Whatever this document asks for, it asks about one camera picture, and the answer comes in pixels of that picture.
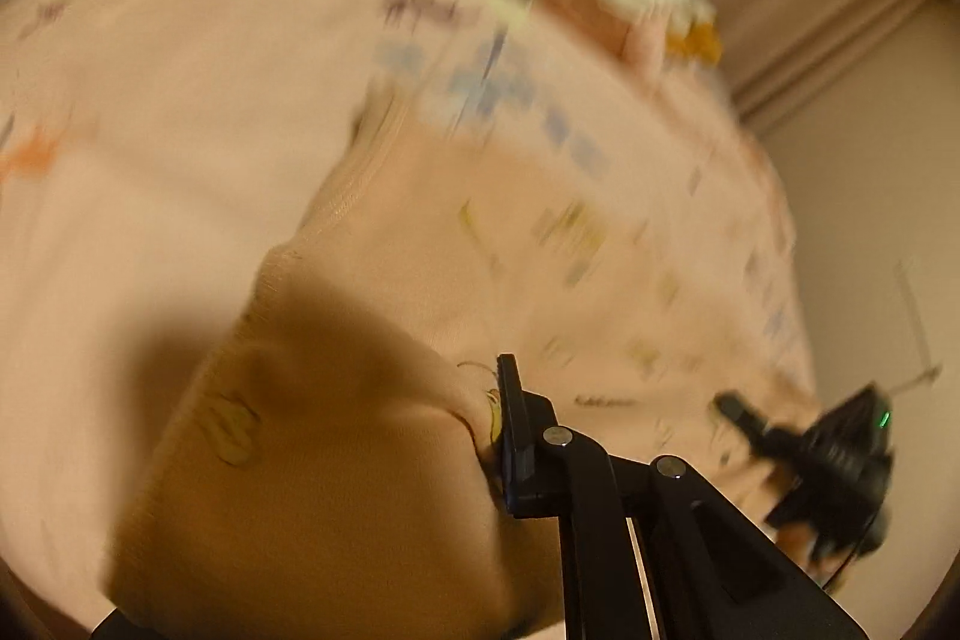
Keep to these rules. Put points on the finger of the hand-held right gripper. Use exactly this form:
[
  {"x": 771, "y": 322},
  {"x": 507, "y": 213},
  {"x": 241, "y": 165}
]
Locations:
[{"x": 746, "y": 422}]

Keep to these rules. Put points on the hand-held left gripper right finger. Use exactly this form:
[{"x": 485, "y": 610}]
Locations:
[{"x": 525, "y": 460}]

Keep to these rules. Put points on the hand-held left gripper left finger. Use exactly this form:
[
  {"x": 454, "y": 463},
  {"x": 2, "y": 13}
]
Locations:
[{"x": 116, "y": 631}]

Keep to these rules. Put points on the pink bear-print shirt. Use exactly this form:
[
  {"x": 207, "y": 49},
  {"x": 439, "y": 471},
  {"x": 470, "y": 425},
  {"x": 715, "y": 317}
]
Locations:
[{"x": 375, "y": 310}]

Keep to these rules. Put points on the stack of pink folded clothes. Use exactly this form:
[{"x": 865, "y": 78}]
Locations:
[{"x": 592, "y": 21}]

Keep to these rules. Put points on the pink animal-print blanket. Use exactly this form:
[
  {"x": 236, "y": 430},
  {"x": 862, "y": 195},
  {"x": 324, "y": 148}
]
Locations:
[{"x": 150, "y": 85}]

